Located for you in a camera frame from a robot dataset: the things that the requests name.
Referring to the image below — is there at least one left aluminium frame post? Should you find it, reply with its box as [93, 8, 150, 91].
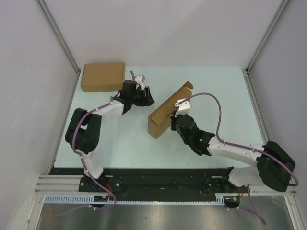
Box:
[35, 0, 80, 75]

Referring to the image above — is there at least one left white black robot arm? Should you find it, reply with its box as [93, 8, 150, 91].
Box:
[65, 80, 154, 192]

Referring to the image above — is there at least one right aluminium frame post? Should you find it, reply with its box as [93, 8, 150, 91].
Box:
[245, 0, 291, 72]

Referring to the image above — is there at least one closed brown cardboard box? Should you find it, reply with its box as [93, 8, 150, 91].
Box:
[81, 62, 125, 92]

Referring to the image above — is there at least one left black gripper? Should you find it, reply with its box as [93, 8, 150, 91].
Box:
[130, 87, 154, 107]

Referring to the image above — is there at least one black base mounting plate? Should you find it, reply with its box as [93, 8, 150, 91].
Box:
[80, 167, 247, 193]

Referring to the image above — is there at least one white slotted cable duct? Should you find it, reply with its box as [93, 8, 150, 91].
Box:
[44, 194, 224, 206]

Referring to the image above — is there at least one front aluminium extrusion rail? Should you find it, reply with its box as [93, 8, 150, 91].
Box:
[35, 175, 296, 196]

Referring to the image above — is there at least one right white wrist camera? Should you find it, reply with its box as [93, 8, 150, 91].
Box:
[174, 98, 191, 117]

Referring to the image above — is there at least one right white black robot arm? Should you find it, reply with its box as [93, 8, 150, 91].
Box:
[170, 114, 296, 192]

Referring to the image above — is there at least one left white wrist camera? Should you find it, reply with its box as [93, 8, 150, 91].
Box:
[134, 75, 145, 90]

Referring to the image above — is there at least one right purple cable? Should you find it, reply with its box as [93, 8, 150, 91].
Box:
[177, 92, 300, 226]

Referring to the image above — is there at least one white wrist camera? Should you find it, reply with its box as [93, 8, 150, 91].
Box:
[134, 75, 145, 90]
[174, 98, 191, 117]

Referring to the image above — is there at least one aluminium frame post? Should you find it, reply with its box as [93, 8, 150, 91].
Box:
[35, 0, 80, 75]
[245, 0, 291, 72]

